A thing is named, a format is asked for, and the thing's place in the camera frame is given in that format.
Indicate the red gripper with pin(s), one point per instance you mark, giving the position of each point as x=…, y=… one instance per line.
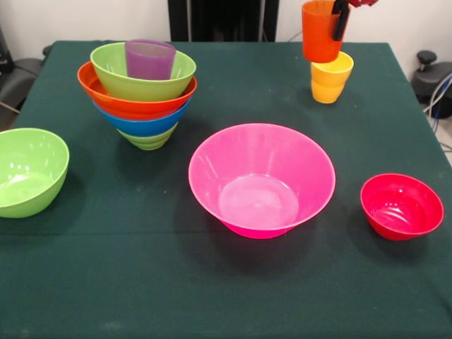
x=363, y=3

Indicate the orange plastic cup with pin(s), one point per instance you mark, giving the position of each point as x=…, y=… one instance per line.
x=318, y=35

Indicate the pink plastic bowl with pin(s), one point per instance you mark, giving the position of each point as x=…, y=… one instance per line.
x=261, y=183

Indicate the purple plastic cup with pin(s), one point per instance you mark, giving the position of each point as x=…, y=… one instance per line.
x=150, y=60

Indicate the large green plastic bowl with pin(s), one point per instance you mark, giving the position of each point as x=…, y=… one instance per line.
x=28, y=176
x=141, y=88

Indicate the orange plastic bowl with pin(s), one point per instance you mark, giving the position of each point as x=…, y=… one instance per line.
x=134, y=107

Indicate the blue plastic bowl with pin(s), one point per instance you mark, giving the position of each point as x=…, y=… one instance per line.
x=141, y=127

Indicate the yellow plastic cup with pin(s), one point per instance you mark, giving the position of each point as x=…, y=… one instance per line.
x=335, y=72
x=327, y=93

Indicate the black equipment base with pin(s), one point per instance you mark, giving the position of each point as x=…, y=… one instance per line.
x=429, y=79

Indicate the small red plastic bowl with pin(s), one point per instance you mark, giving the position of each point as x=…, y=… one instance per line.
x=400, y=208

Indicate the small green plastic bowl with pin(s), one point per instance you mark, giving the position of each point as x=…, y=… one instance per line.
x=148, y=141

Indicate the dark green tablecloth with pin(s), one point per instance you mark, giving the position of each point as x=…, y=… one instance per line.
x=247, y=293

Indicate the black office chair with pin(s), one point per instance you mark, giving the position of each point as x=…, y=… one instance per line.
x=21, y=77

